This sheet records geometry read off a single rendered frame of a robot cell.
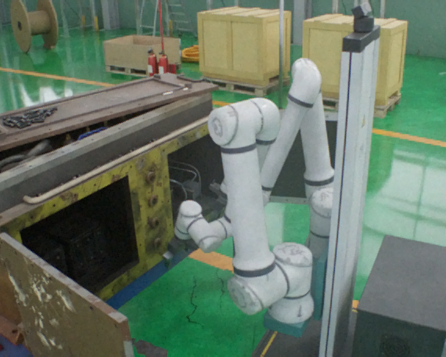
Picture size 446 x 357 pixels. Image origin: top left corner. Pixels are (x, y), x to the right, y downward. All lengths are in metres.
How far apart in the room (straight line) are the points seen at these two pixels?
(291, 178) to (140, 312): 1.25
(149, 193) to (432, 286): 1.26
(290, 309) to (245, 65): 5.76
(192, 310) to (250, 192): 1.65
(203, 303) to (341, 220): 1.58
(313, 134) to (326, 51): 4.46
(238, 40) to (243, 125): 5.88
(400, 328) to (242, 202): 0.75
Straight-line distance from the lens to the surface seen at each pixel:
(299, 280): 1.87
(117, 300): 2.38
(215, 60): 7.73
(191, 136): 2.41
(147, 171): 2.21
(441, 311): 1.96
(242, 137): 1.57
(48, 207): 1.89
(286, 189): 2.87
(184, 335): 3.01
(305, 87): 2.07
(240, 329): 3.02
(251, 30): 7.25
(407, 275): 2.10
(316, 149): 2.31
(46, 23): 12.46
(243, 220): 1.65
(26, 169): 1.90
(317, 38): 6.72
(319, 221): 2.26
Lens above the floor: 2.05
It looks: 25 degrees down
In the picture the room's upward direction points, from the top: 1 degrees counter-clockwise
